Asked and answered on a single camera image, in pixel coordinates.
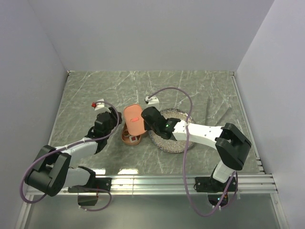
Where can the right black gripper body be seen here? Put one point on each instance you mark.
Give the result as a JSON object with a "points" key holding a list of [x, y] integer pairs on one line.
{"points": [[150, 128]]}

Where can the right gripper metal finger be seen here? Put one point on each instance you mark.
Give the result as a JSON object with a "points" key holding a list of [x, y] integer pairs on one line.
{"points": [[223, 117], [207, 107]]}

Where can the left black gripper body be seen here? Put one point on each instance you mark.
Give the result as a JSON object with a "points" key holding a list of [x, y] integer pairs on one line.
{"points": [[114, 120]]}

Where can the pink lunch box lid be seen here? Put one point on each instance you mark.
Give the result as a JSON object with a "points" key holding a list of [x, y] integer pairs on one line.
{"points": [[134, 120]]}

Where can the small noodle soup cup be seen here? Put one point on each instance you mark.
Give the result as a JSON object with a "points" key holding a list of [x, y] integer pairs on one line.
{"points": [[125, 133]]}

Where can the red sushi roll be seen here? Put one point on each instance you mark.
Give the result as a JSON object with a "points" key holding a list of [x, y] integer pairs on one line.
{"points": [[133, 139]]}

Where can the pink lunch box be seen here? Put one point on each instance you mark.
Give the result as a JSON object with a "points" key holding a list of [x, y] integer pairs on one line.
{"points": [[126, 139]]}

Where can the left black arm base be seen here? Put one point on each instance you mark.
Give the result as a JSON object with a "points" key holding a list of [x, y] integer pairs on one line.
{"points": [[88, 195]]}

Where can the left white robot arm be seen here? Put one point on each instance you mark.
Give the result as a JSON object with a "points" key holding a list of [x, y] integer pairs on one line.
{"points": [[51, 171]]}

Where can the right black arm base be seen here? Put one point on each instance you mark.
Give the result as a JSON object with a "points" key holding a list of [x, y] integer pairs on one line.
{"points": [[209, 185]]}

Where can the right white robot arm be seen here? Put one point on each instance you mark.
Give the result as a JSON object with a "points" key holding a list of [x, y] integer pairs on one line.
{"points": [[231, 144]]}

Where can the speckled round plate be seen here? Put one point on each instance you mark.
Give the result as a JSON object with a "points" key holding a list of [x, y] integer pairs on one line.
{"points": [[169, 146]]}

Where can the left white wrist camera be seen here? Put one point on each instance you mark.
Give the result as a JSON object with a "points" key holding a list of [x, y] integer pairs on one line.
{"points": [[99, 105]]}

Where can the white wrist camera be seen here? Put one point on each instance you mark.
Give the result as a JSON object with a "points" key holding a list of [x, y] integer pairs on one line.
{"points": [[99, 105], [152, 102]]}

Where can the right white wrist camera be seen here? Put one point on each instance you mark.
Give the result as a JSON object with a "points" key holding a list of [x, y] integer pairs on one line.
{"points": [[152, 102]]}

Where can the aluminium front rail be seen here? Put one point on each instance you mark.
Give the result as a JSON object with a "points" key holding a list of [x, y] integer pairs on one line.
{"points": [[173, 185]]}

